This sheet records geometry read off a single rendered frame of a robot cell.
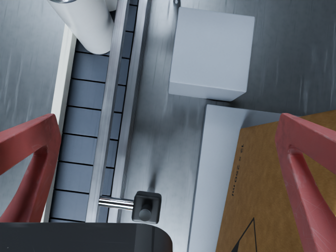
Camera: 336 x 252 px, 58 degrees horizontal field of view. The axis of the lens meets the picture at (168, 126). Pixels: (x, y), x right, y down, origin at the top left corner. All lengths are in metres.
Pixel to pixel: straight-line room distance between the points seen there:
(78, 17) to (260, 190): 0.25
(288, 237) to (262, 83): 0.30
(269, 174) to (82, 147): 0.25
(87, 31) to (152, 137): 0.19
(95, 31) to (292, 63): 0.31
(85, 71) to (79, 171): 0.14
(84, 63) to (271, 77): 0.28
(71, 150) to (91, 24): 0.18
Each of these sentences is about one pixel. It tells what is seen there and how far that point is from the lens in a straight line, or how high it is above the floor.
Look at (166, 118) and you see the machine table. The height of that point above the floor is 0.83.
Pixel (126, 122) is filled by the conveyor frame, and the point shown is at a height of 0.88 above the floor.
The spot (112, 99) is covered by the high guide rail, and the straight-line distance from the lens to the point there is 0.34.
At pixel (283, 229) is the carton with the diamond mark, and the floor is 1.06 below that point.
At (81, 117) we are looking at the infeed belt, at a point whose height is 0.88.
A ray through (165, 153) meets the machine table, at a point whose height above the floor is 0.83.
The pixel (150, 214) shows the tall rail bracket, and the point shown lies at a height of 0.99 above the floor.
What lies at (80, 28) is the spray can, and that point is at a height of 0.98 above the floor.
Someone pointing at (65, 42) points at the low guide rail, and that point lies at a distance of 0.42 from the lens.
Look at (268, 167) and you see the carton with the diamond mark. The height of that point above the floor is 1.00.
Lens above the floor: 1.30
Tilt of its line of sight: 86 degrees down
